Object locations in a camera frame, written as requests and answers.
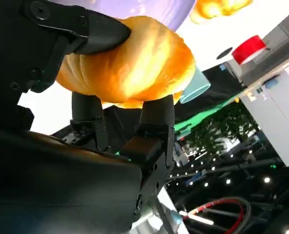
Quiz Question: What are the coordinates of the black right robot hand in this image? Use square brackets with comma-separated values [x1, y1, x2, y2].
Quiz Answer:
[0, 0, 176, 234]

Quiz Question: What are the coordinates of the orange white toy bread roll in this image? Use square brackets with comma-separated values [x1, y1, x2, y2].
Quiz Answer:
[190, 0, 253, 25]
[55, 16, 196, 109]

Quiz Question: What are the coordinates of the pale green mug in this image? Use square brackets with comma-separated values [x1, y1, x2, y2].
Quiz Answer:
[179, 64, 212, 104]

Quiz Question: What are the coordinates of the green leafy plant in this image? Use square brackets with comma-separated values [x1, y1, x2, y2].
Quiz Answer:
[190, 101, 260, 160]

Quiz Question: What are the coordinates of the lilac plate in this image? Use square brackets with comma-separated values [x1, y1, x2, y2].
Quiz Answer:
[53, 0, 196, 33]

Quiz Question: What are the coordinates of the black round table grommet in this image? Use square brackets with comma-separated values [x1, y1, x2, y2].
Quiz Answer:
[216, 47, 233, 60]

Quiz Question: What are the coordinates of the white machine cabinet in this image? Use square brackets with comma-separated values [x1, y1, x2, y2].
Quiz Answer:
[221, 11, 289, 168]

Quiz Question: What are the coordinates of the red round cylinder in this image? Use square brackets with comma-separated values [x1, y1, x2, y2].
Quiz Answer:
[232, 35, 267, 65]

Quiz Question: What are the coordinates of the red cable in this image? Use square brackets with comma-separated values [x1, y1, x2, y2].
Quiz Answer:
[182, 197, 245, 234]

